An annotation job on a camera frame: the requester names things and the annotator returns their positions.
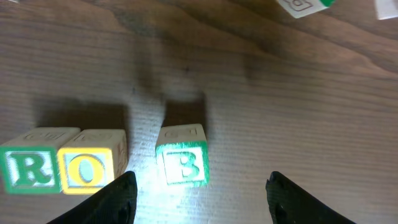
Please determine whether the green B block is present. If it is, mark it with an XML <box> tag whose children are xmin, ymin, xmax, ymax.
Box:
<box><xmin>155</xmin><ymin>123</ymin><xmax>210</xmax><ymax>188</ymax></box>

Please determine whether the green J block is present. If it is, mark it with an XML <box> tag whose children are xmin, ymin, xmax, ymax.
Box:
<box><xmin>374</xmin><ymin>0</ymin><xmax>398</xmax><ymax>20</ymax></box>

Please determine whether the green 4 block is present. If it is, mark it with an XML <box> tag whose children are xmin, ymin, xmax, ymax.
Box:
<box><xmin>277</xmin><ymin>0</ymin><xmax>335</xmax><ymax>19</ymax></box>

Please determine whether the yellow O block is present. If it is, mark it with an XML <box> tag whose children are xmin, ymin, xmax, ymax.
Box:
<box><xmin>57</xmin><ymin>129</ymin><xmax>128</xmax><ymax>195</ymax></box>

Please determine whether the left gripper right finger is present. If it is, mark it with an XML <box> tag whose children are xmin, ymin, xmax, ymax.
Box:
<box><xmin>266</xmin><ymin>171</ymin><xmax>354</xmax><ymax>224</ymax></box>

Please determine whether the green R block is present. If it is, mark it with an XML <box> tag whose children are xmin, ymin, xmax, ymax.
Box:
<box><xmin>0</xmin><ymin>126</ymin><xmax>81</xmax><ymax>195</ymax></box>

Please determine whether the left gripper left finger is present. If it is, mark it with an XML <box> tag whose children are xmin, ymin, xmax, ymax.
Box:
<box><xmin>49</xmin><ymin>171</ymin><xmax>137</xmax><ymax>224</ymax></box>

